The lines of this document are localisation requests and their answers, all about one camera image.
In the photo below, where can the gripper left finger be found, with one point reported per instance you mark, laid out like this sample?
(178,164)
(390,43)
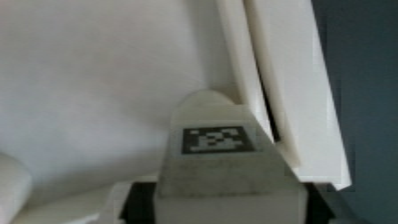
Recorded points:
(128,207)

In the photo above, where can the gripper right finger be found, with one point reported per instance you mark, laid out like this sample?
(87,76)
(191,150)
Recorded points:
(329,210)

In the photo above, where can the white right fence rail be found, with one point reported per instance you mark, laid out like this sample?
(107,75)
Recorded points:
(295,81)

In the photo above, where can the white square tabletop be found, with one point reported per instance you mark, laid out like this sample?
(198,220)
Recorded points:
(103,60)

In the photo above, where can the white leg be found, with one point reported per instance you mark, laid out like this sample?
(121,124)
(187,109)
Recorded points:
(226,183)

